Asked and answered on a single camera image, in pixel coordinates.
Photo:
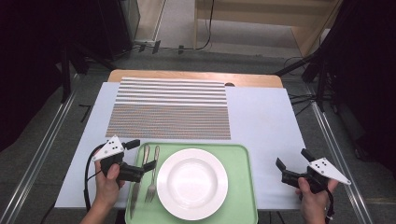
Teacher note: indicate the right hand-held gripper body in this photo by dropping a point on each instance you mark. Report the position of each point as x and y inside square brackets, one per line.
[327, 169]

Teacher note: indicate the small black floor block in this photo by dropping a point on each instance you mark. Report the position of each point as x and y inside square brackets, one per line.
[142, 48]

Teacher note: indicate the light wooden shelf unit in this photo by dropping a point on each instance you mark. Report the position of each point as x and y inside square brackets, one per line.
[249, 9]

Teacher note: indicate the pale blue board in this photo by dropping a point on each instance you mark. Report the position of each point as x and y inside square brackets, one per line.
[264, 124]

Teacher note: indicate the person's left hand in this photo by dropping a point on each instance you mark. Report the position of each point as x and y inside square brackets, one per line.
[106, 189]

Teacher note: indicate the black cabinet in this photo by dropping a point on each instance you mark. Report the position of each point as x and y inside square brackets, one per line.
[115, 28]

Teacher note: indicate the person's right hand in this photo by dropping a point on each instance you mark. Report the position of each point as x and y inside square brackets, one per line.
[314, 202]

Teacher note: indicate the white deep plate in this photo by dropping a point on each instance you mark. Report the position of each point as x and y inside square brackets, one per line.
[191, 183]

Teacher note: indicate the striped woven placemat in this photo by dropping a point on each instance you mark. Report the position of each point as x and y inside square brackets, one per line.
[168, 121]

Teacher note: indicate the steel table knife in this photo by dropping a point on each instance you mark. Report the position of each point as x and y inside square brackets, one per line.
[135, 193]

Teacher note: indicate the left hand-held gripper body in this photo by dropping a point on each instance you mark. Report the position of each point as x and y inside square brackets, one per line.
[110, 151]

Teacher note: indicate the black metal stand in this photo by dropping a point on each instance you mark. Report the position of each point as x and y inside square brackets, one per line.
[320, 87]
[65, 77]

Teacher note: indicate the aluminium floor rail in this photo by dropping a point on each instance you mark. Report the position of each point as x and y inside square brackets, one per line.
[339, 155]
[40, 149]

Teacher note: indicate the dark round table grommet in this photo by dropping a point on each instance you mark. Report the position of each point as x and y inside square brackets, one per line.
[229, 84]

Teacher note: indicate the steel fork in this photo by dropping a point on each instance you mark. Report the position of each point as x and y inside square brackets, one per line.
[152, 189]

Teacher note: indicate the green tray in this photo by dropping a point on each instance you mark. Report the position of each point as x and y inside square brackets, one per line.
[239, 168]

